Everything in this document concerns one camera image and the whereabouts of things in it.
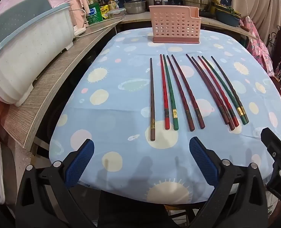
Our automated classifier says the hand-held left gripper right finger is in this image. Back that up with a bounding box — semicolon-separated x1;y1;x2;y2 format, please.
188;136;269;228

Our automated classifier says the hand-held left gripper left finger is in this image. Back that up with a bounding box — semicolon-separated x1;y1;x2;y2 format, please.
15;139;98;228

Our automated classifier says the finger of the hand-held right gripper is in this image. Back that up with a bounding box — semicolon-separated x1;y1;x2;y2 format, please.
260;128;281;171

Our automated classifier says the maroon chopstick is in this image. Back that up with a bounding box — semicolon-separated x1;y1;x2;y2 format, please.
191;56;236;131
171;54;205;129
167;55;195;132
186;54;230;125

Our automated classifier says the red chopstick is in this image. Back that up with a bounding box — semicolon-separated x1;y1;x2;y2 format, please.
197;56;240;127
160;54;170;130

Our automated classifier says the green chopstick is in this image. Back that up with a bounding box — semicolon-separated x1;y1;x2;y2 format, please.
163;54;179;131
201;56;249;125

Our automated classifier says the brown chopstick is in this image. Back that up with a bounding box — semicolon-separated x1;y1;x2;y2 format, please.
211;56;249;121
150;58;155;141

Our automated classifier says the pink perforated utensil basket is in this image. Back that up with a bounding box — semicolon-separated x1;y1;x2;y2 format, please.
149;5;202;44

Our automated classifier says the pink floral cloth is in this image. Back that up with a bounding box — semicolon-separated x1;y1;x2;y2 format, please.
239;16;276;77

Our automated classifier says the blue planet print tablecloth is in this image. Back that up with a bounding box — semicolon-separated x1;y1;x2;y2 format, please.
49;27;281;205

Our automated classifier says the wooden side counter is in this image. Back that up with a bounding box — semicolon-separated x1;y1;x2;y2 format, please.
0;11;259;151

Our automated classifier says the white dish drainer tub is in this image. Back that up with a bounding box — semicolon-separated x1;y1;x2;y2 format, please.
0;3;75;107

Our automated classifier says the beige curtain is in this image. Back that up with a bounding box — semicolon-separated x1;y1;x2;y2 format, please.
231;0;281;47

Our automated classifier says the blue basin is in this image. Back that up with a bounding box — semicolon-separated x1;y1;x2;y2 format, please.
215;8;242;27

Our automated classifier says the pink electric kettle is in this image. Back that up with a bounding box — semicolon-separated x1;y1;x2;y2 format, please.
69;0;90;36

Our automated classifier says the yellow packet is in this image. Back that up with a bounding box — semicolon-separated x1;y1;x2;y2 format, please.
100;5;110;20

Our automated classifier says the clear plastic food container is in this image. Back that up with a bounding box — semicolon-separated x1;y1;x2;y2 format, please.
107;8;127;19

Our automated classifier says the grey perforated drainer lid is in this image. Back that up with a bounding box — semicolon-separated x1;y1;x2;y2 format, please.
0;0;53;55

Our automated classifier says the steel pot with lid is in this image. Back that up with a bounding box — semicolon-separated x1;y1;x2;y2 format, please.
124;0;147;15

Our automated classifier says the white power cable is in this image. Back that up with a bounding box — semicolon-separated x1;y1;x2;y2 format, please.
73;17;126;40

